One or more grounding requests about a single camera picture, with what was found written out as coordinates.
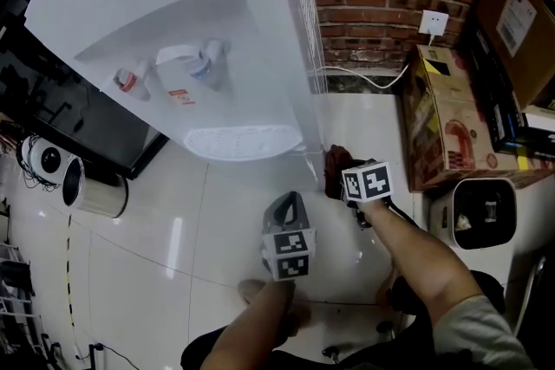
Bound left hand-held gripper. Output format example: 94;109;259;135
259;191;317;282

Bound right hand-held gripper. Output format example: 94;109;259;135
341;159;394;230

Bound brown cloth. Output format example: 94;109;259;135
323;145;356;200

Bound white water dispenser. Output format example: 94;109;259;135
23;0;326;194

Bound person's left forearm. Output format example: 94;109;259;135
199;279;298;370

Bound person's right forearm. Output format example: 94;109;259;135
359;197;485;326

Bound person's left shoe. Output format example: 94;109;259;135
238;279;313;337

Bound person's shoe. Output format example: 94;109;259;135
375;268;401;308
238;279;313;337

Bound white square waste bin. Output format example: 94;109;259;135
428;177;518;251

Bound printed cardboard box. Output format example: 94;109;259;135
401;43;555;192

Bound person's right shoe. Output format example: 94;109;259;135
375;268;401;308

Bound person's black shorts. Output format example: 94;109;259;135
180;270;507;370

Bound flat black box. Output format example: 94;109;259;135
466;28;528;155

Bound black box with white lid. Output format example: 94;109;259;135
505;103;555;159

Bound steel trash can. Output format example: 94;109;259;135
62;155;130;219

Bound person's beige shirt sleeve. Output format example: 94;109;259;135
432;294;537;370

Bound metal framed chair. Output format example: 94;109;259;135
513;255;555;339

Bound cardboard box with white label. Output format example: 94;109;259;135
474;0;555;112

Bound black framed glass panel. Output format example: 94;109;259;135
0;0;170;181

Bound yellow and black striped tape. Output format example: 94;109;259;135
64;214;77;328

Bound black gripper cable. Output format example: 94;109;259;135
383;197;420;229

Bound white power cord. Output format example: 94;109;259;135
310;32;437;90

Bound white wall socket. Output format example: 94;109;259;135
418;9;450;38

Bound black floor cable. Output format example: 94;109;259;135
75;341;140;370

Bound white wire rack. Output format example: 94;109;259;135
0;242;49;370

